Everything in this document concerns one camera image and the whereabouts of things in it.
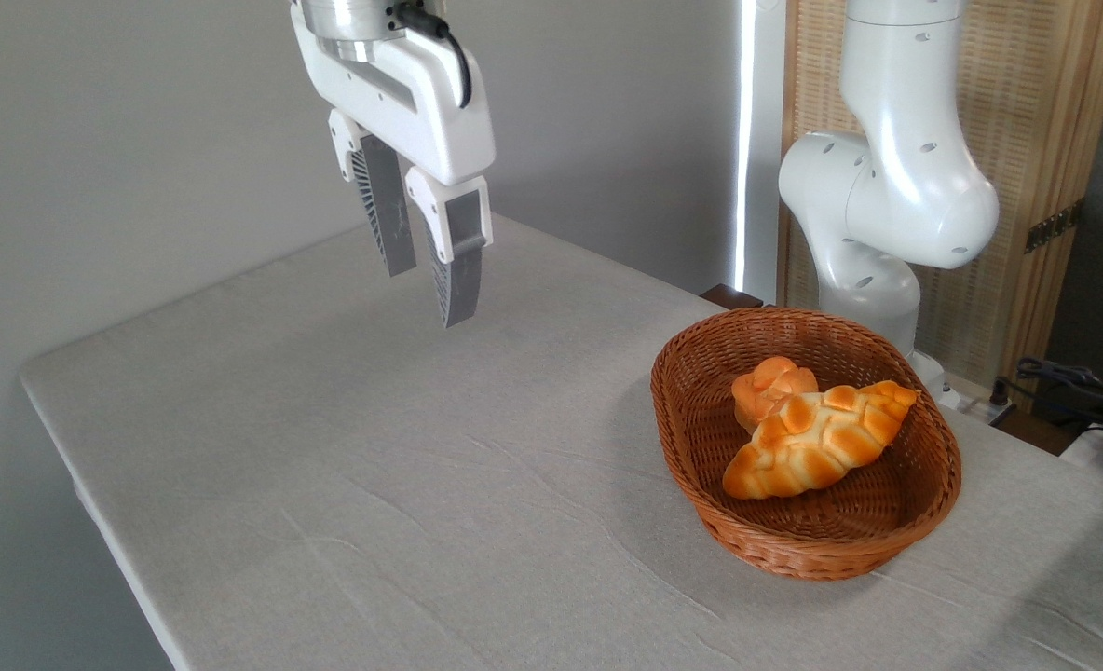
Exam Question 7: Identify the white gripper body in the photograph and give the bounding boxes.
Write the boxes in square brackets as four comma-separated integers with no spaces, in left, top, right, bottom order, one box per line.
[289,5,497,187]

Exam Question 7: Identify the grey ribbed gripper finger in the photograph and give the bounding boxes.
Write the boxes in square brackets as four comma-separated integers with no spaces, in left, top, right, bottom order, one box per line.
[328,108,419,278]
[404,166,495,329]

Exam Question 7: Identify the long braided bread loaf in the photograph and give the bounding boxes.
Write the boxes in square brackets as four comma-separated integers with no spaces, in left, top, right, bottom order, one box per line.
[722,380,919,501]

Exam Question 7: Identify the round knotted bread roll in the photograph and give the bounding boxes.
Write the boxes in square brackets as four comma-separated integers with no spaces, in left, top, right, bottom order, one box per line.
[731,356,820,434]

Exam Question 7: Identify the brown oval wicker basket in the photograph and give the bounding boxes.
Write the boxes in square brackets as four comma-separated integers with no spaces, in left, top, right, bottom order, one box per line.
[649,307,963,582]

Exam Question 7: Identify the dark brown wooden furniture corner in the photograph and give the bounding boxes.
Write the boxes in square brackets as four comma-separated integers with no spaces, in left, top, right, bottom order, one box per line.
[701,284,765,310]

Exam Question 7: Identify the light grey tablecloth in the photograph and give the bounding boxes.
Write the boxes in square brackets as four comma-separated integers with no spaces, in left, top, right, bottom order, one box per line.
[19,214,1103,671]

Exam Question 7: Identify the white power strip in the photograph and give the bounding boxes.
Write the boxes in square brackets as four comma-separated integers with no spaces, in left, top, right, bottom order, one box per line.
[941,387,1018,426]

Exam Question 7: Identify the wooden bamboo folding screen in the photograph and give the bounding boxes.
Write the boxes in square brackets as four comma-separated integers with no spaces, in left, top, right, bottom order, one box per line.
[780,0,1103,388]

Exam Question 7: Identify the dark metal screen hinge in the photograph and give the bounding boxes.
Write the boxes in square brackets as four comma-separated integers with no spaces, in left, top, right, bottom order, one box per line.
[1024,200,1083,254]

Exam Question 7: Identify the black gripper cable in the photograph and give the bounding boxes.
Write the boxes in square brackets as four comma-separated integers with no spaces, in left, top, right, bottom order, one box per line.
[393,3,473,108]

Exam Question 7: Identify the white vertical post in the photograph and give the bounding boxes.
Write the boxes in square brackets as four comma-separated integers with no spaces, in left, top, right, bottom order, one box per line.
[733,0,787,305]

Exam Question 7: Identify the bundle of black cables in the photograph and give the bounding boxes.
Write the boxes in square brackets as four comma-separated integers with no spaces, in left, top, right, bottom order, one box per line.
[989,357,1103,439]

